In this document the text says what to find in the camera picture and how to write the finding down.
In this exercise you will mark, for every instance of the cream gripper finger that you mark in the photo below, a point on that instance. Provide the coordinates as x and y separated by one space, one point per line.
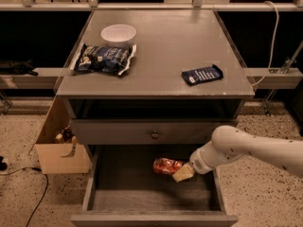
185 172

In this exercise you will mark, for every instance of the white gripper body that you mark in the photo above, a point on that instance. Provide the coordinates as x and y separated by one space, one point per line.
198 164

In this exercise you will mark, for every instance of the crushed red coke can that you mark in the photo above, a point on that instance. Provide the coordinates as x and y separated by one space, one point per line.
166 166

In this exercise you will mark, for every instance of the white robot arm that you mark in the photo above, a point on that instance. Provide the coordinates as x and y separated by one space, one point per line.
229 144

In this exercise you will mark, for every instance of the round brass drawer knob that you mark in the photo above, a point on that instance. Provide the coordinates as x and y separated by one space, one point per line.
155 135

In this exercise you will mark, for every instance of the open grey lower drawer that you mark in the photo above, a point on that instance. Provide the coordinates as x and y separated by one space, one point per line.
123 191

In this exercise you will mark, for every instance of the grey wooden drawer cabinet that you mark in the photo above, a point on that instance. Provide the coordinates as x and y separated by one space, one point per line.
169 42

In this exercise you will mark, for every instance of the closed grey upper drawer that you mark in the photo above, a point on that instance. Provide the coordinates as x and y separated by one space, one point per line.
138 132

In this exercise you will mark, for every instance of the dark blue snack bar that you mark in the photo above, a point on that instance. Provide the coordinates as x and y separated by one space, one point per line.
202 75

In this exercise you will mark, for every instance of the cardboard box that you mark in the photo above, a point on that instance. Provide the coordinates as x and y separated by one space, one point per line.
59 153

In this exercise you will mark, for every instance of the blue white chip bag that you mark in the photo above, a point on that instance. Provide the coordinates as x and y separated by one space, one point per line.
104 59

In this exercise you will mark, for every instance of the white bowl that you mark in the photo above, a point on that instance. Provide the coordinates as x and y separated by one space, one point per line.
118 35

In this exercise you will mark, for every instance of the black object on left shelf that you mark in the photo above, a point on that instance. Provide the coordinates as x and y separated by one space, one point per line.
17 68

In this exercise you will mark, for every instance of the metal rail frame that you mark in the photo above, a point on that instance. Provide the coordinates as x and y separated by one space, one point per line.
218 5

